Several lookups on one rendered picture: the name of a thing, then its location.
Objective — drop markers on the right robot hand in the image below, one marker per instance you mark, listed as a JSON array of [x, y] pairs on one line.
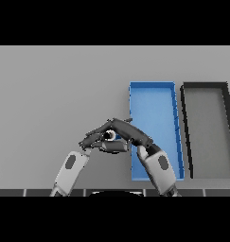
[[126, 129]]

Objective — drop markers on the dark grey bin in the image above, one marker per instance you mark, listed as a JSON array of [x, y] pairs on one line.
[[208, 132]]

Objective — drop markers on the blue bin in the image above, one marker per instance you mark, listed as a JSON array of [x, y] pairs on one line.
[[154, 126]]

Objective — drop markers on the blue pipe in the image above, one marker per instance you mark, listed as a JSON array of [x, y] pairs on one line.
[[110, 135]]

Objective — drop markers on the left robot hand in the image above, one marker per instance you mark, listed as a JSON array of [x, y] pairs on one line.
[[111, 146]]

